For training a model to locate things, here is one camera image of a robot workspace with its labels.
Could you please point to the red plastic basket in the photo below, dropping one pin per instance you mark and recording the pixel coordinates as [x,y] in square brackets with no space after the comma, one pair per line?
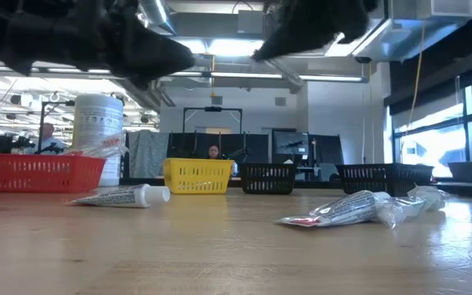
[41,174]

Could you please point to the grey cloth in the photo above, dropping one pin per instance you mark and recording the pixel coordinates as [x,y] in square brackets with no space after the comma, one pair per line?
[148,153]

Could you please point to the white purple toothpaste tube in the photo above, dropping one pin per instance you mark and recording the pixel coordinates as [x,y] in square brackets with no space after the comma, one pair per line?
[129,196]

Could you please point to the black monitor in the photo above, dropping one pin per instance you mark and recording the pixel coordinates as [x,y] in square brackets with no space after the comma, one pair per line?
[291,143]

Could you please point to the black plastic basket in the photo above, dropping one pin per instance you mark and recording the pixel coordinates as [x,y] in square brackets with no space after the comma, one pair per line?
[269,178]
[383,178]

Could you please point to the white wipes canister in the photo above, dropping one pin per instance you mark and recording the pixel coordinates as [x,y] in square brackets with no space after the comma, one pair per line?
[96,119]

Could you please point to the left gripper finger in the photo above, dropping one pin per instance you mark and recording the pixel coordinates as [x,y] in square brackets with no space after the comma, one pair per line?
[154,57]

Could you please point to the grey wall speaker box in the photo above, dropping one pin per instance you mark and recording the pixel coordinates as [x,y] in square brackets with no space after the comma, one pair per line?
[216,100]
[280,101]

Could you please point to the white red toothpaste tube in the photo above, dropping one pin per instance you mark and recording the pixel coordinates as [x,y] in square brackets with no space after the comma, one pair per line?
[342,209]

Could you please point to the black partition panel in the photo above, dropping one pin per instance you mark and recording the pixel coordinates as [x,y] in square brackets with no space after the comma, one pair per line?
[328,149]
[256,147]

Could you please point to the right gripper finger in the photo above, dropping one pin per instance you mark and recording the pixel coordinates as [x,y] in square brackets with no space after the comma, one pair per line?
[289,39]

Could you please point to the white ceiling air unit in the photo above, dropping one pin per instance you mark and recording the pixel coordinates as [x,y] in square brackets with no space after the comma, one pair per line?
[424,37]

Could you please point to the yellow plastic basket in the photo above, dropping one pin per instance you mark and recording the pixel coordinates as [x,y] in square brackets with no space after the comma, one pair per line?
[197,176]

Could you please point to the black metal rig frame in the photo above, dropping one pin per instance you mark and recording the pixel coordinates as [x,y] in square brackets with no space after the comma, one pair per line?
[212,109]

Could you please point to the green toothbrush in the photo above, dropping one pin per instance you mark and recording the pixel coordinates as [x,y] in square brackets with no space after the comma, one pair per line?
[428,196]

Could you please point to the person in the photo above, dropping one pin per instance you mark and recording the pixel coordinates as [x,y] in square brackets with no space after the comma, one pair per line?
[213,151]
[47,135]

